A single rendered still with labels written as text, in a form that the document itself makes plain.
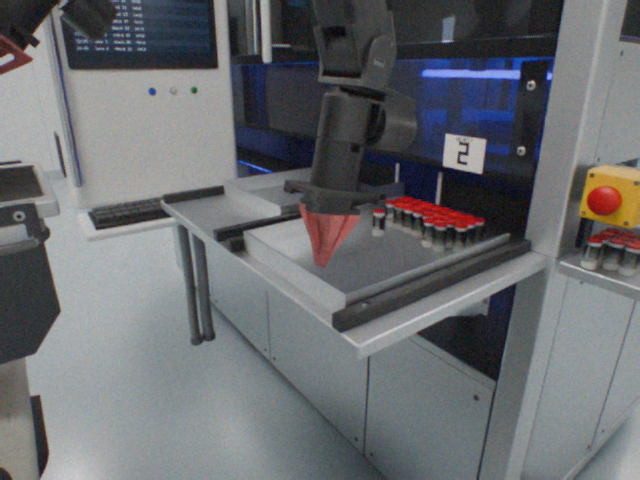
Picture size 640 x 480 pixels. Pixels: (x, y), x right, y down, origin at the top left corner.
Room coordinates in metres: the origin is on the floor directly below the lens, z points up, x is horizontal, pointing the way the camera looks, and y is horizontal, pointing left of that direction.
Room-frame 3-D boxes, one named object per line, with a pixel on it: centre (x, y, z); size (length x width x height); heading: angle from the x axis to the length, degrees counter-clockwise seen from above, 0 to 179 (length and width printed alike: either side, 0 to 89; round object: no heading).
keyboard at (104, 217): (1.12, 0.41, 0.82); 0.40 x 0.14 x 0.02; 124
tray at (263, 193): (0.99, 0.02, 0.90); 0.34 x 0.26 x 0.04; 126
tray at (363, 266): (0.64, -0.09, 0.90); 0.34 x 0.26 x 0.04; 126
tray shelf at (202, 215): (0.81, -0.03, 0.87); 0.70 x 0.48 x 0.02; 36
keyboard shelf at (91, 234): (1.16, 0.44, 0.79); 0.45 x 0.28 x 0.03; 124
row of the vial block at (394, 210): (0.71, -0.18, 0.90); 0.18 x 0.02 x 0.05; 36
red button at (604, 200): (0.56, -0.39, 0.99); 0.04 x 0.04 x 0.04; 36
